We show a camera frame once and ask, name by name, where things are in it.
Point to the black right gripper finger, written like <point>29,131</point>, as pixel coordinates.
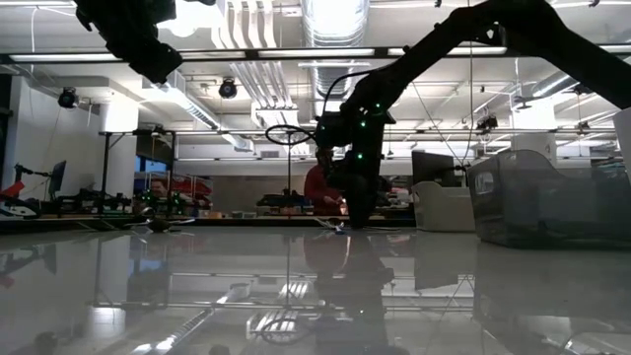
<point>355,207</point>
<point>370,207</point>

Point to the dark metal spoon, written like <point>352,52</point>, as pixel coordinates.
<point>159,226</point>
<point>185,221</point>

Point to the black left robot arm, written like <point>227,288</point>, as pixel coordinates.
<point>123,20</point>

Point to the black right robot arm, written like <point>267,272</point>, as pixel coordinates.
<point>542,29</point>

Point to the person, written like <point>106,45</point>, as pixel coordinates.
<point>315,190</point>
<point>159,188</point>

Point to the black computer monitor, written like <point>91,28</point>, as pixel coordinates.
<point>433,168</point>
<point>58,177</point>

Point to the frosted clear plastic bin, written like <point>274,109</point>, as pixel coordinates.
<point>443,212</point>

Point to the black ceiling spotlight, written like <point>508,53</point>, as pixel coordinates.
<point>68,98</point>
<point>228,90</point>
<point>487,123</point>

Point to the black overhead light beam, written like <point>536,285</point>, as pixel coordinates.
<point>251,54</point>

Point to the grey plastic bin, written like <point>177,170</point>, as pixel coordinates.
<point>567,207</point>

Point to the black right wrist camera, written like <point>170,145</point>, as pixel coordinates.
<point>330,130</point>

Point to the black background station frame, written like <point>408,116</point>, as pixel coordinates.
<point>289,167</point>

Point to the ribbed silver ceiling duct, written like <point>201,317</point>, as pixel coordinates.
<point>325,74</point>

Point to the black aluminium table frame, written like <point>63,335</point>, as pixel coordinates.
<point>222,222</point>

